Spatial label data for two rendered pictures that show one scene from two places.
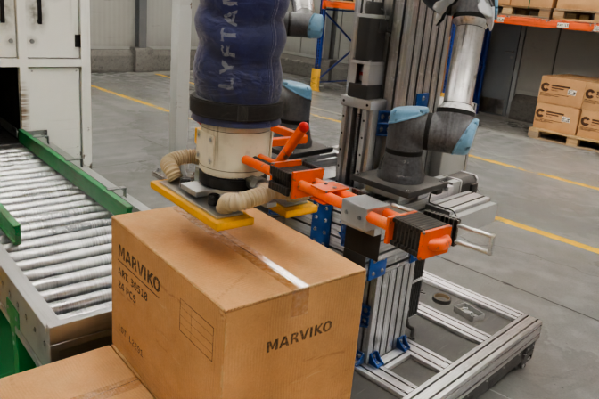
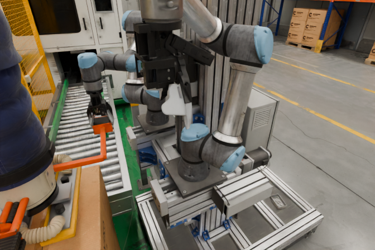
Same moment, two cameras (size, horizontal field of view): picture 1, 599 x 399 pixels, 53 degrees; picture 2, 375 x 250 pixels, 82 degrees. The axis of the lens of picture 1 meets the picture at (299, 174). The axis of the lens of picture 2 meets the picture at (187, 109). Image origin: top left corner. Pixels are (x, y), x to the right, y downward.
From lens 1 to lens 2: 126 cm
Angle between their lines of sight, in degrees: 22
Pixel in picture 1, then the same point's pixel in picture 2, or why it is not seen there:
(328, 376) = not seen: outside the picture
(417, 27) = (216, 59)
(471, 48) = (238, 91)
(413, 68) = (215, 87)
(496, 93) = (351, 38)
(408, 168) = (192, 171)
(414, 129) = (192, 149)
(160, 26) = not seen: hidden behind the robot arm
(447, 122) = (214, 149)
